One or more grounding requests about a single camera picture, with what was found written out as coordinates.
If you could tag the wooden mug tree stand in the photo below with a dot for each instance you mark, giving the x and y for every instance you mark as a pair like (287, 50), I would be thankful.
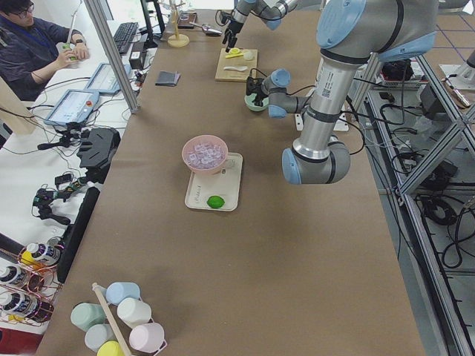
(172, 34)

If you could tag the cream rabbit tray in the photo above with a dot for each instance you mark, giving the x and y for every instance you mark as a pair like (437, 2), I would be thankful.
(224, 184)

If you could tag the yellow plastic knife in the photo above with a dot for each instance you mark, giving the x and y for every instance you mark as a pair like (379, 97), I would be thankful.
(233, 55)

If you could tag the seated person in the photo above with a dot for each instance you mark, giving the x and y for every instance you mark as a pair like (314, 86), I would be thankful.
(33, 50)

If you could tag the black keyboard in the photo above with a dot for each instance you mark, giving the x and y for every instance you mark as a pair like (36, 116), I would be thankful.
(124, 36)

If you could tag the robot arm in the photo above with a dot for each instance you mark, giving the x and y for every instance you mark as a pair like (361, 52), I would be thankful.
(270, 16)
(348, 33)

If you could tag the grey folded cloth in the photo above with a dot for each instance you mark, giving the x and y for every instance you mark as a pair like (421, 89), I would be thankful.
(168, 79)

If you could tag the bamboo cutting board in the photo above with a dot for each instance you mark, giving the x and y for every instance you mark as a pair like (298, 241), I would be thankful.
(233, 76)

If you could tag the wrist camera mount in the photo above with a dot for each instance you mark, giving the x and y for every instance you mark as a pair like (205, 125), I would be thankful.
(252, 84)
(223, 17)

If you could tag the mint green bowl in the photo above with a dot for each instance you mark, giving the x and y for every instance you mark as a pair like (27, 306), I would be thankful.
(249, 101)

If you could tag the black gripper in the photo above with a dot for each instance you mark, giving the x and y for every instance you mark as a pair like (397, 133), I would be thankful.
(258, 93)
(234, 28)

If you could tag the white ceramic spoon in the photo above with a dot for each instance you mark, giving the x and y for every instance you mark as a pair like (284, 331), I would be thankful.
(236, 68)

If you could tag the copper wire bottle basket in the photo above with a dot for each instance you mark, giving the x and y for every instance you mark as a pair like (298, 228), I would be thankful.
(29, 287)

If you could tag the teach pendant tablet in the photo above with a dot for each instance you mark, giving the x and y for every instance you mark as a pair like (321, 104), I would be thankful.
(75, 106)
(103, 80)

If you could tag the pink bowl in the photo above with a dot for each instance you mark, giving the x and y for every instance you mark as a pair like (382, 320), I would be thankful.
(201, 139)

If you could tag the pastel mug rack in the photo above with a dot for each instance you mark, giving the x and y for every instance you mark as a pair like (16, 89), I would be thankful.
(120, 322)

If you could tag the clear ice cubes pile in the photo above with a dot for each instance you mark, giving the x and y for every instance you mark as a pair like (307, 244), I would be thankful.
(204, 155)

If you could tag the metal ice scoop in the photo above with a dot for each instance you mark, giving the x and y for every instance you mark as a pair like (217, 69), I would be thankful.
(207, 29)

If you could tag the green lime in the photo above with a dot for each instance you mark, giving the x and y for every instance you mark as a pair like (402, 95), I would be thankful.
(215, 202)

